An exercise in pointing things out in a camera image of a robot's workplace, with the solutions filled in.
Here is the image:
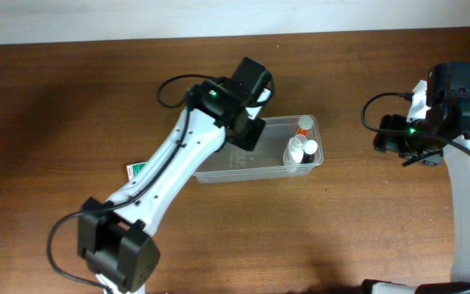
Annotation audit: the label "white green medicine box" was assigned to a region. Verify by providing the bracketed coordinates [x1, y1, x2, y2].
[126, 162, 146, 180]

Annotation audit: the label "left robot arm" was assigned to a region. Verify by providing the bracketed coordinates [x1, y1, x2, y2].
[78, 57, 274, 293]

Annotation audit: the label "black bottle white cap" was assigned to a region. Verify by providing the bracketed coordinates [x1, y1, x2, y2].
[301, 140, 318, 163]

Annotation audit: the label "orange tube white cap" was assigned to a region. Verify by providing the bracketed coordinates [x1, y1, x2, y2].
[295, 115, 314, 136]

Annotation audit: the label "clear plastic container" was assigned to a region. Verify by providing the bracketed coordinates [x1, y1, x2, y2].
[193, 114, 324, 183]

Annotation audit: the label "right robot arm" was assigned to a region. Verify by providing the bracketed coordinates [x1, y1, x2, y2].
[359, 61, 470, 294]

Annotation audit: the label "white spray bottle clear cap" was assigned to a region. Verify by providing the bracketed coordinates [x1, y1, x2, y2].
[283, 134, 307, 172]

